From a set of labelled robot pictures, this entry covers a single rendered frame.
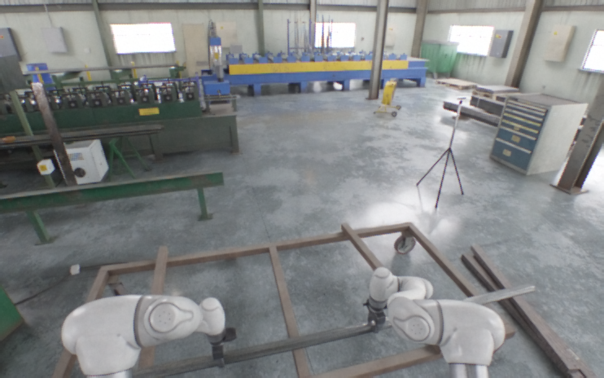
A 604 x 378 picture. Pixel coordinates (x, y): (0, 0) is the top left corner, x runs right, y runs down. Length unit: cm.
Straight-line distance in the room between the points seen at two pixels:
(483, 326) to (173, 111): 463
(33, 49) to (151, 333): 1425
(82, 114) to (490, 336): 510
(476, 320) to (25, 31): 1478
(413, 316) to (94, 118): 487
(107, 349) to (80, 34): 1365
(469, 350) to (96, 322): 98
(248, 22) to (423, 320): 1327
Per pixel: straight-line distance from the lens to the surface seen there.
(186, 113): 499
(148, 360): 196
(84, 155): 471
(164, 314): 85
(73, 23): 1430
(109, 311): 93
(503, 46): 1301
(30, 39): 1483
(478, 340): 105
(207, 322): 143
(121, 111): 511
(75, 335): 96
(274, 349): 170
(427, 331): 99
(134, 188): 346
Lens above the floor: 189
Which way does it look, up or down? 29 degrees down
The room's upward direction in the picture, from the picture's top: straight up
